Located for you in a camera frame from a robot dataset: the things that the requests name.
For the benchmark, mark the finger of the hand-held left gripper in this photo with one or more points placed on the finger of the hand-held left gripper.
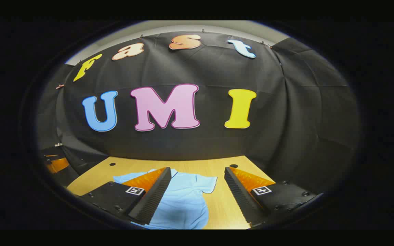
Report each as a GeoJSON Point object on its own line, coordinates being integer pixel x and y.
{"type": "Point", "coordinates": [59, 165]}
{"type": "Point", "coordinates": [51, 152]}

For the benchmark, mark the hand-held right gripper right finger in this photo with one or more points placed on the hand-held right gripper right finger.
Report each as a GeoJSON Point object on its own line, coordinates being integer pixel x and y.
{"type": "Point", "coordinates": [239, 198]}

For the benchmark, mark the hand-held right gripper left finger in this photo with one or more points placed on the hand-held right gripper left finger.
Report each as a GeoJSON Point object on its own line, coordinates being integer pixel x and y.
{"type": "Point", "coordinates": [154, 198]}

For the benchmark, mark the light blue T-shirt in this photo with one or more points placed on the light blue T-shirt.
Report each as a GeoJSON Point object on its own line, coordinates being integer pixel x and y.
{"type": "Point", "coordinates": [186, 201]}

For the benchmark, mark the black backdrop cloth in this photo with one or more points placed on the black backdrop cloth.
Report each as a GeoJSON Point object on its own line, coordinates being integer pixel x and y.
{"type": "Point", "coordinates": [217, 143]}

